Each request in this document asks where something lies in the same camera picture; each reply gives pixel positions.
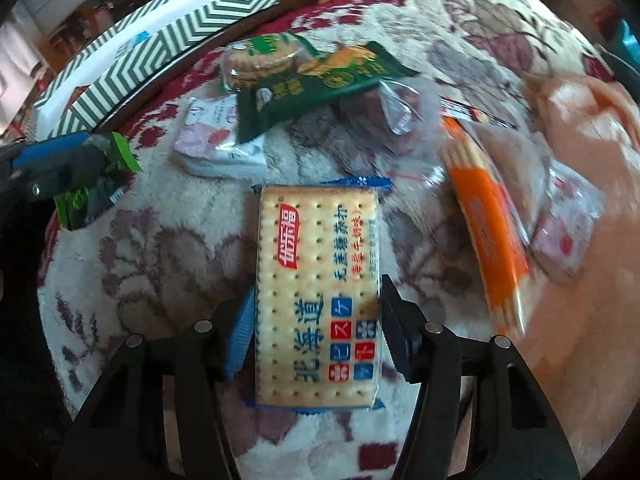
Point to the white pink snack packet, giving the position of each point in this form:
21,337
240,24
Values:
210,140
560,240

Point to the floral fleece blanket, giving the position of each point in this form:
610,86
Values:
165,270

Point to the clear plastic purple snack bag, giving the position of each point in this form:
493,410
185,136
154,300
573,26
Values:
405,110

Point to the dark green biscuit packet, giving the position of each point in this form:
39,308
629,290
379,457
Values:
300,95

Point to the white padded chair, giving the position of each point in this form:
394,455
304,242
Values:
15,65

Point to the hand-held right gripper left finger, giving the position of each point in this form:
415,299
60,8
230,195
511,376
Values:
241,332

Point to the peach plastic bag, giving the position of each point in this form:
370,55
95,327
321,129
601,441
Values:
590,125

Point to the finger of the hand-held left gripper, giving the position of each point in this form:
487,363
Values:
47,151
65,175

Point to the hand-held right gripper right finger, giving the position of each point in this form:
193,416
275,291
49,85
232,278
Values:
395,332

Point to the green white striped box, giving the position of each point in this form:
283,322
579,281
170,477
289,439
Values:
150,55

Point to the blue cracker packet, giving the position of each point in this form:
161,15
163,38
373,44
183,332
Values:
310,260

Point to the orange cracker packet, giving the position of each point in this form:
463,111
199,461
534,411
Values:
485,210

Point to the clear wrapped pastry packet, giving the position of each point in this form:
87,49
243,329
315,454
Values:
510,175

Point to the round sandwich biscuit packet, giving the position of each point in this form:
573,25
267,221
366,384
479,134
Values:
255,62

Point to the small green snack packet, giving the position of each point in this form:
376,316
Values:
86,206

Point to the red black stick packet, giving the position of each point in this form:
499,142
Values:
465,109

